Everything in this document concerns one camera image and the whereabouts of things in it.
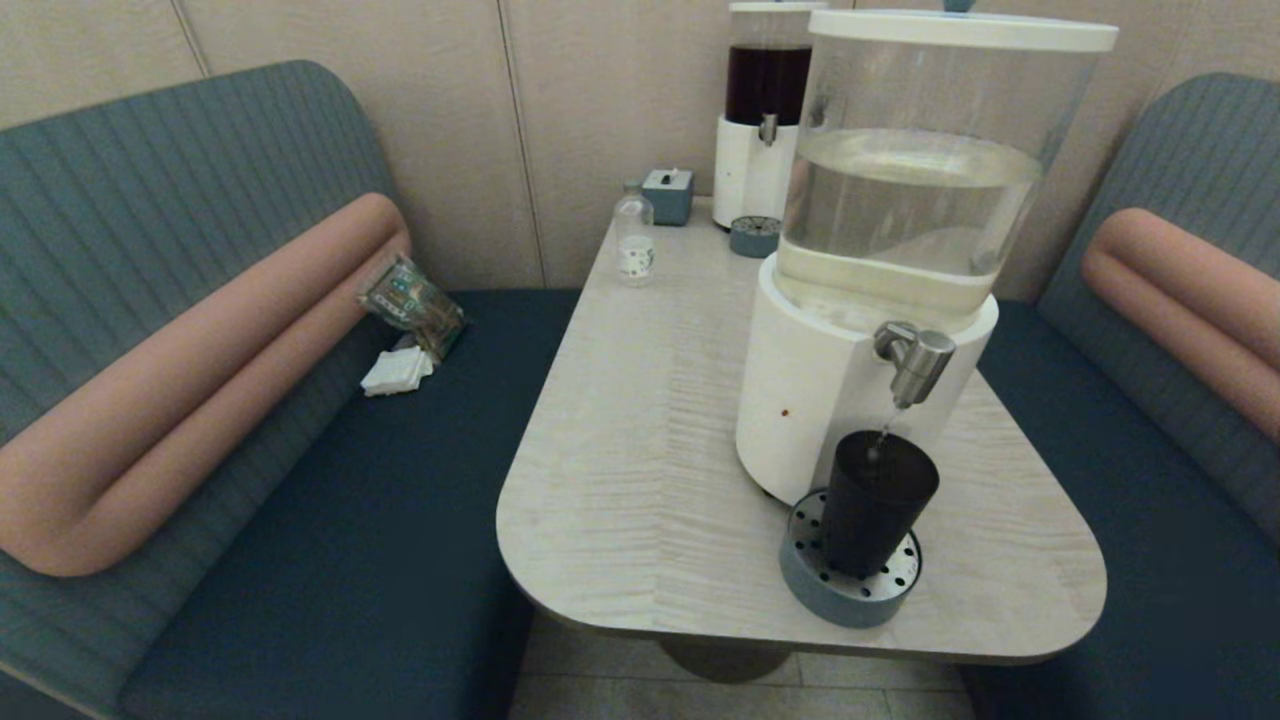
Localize black plastic cup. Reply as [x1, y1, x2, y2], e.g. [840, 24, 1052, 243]
[820, 430, 940, 579]

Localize large blue perforated drip tray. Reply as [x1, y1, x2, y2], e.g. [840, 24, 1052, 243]
[779, 487, 922, 629]

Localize clear plastic bottle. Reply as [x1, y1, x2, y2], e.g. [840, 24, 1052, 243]
[613, 180, 656, 288]

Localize dark drink dispenser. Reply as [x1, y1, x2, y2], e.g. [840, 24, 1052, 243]
[712, 2, 827, 232]

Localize blue tissue box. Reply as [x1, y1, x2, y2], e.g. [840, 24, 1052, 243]
[642, 168, 695, 227]

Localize clear snack packet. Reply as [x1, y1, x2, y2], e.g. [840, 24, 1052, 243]
[358, 253, 469, 362]

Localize small blue drip tray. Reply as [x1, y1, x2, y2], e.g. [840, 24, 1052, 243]
[728, 215, 782, 259]

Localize steel dispenser tap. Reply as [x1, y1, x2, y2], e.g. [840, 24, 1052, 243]
[873, 320, 958, 409]

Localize white paper napkins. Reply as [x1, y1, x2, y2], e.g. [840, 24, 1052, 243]
[361, 346, 436, 398]

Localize large clear water dispenser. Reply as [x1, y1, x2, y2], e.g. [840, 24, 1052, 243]
[735, 10, 1119, 508]

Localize teal ribbed booth sofa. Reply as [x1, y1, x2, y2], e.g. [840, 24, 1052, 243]
[960, 72, 1280, 720]
[0, 60, 581, 720]

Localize pink bolster cushion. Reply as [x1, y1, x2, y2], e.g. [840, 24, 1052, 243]
[1082, 207, 1280, 446]
[0, 193, 413, 578]

